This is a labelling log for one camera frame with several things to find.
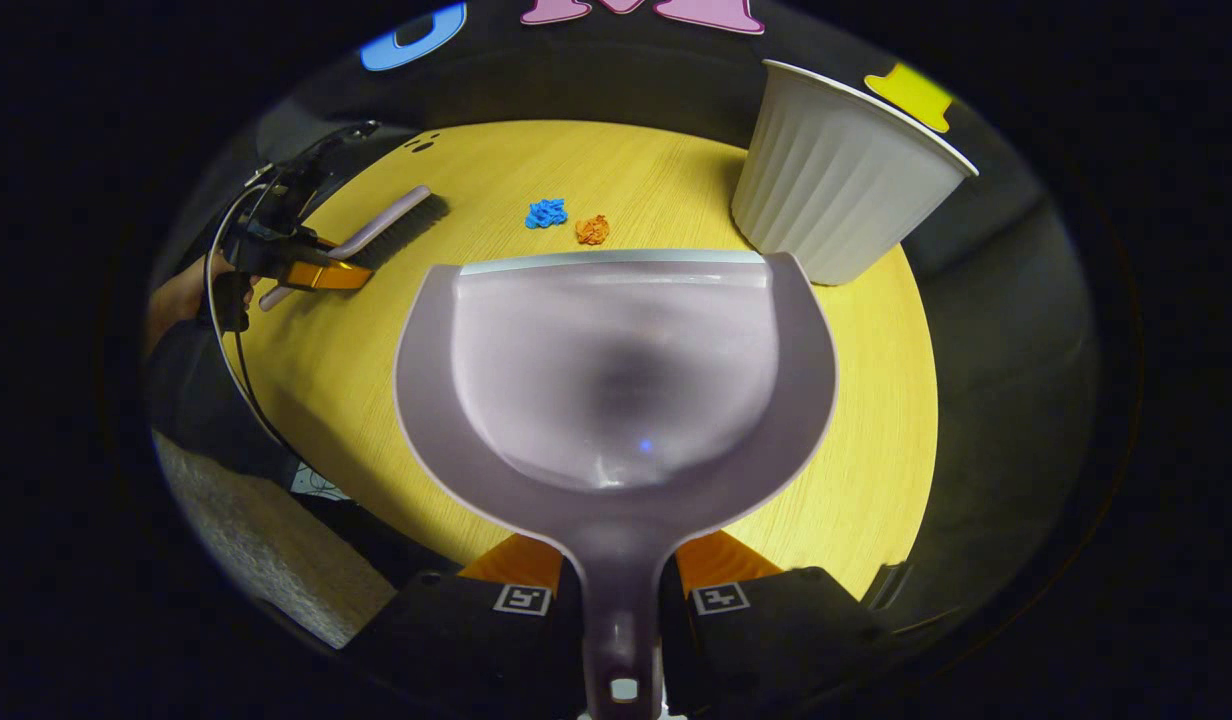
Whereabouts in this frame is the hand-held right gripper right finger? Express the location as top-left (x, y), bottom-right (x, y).
top-left (660, 530), bottom-right (899, 719)

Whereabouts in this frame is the white ribbed garbage bin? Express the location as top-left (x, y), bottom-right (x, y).
top-left (731, 59), bottom-right (980, 287)

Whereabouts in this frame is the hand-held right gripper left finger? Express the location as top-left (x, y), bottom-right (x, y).
top-left (344, 532), bottom-right (583, 720)

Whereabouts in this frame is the lavender plastic dustpan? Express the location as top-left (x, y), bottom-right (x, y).
top-left (394, 248), bottom-right (839, 720)

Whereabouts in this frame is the yellow wooden desktop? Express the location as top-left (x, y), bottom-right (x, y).
top-left (221, 120), bottom-right (940, 601)

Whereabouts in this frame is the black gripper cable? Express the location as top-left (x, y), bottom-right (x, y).
top-left (204, 180), bottom-right (322, 481)

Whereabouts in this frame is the black backdrop cloth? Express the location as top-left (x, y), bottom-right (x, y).
top-left (246, 0), bottom-right (1102, 641)

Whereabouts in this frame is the lavender small broom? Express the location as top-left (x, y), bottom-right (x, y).
top-left (259, 185), bottom-right (452, 313)

